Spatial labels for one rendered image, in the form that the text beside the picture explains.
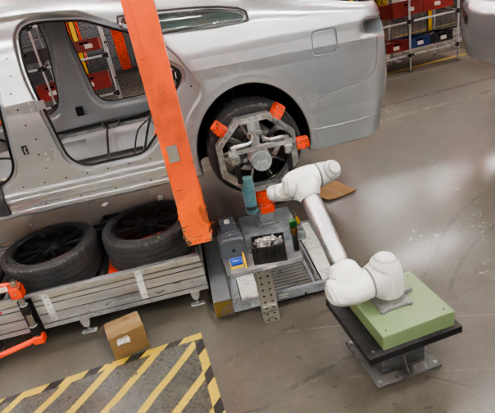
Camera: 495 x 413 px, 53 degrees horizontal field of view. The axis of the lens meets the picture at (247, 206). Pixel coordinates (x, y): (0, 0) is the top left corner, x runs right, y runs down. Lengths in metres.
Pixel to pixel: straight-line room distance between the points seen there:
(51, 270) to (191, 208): 1.05
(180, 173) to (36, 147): 1.05
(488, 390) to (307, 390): 0.88
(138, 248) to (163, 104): 1.04
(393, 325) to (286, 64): 1.77
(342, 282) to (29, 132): 2.18
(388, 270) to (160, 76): 1.52
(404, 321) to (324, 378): 0.57
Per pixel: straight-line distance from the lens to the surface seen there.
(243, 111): 3.33
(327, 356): 2.93
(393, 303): 2.59
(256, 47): 3.28
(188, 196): 2.94
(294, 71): 3.37
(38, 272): 3.49
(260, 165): 3.23
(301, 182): 2.56
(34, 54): 6.86
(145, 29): 2.69
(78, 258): 3.50
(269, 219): 3.74
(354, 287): 2.43
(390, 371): 2.81
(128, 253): 3.39
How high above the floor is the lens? 2.08
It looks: 27 degrees down
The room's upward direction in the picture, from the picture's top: 11 degrees counter-clockwise
